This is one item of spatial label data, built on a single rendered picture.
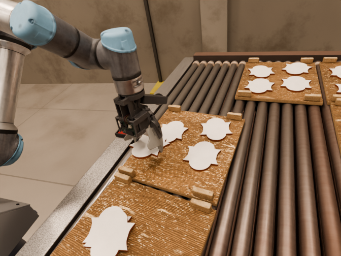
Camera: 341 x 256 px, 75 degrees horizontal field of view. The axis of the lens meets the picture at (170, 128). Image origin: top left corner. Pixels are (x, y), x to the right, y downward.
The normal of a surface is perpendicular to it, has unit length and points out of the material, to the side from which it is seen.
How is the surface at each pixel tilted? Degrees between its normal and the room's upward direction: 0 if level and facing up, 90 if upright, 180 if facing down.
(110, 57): 86
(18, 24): 48
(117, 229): 0
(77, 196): 0
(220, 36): 90
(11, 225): 90
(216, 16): 90
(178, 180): 0
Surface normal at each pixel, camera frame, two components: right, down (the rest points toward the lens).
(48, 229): -0.14, -0.79
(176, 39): -0.27, 0.62
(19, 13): -0.41, -0.08
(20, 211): 0.95, 0.06
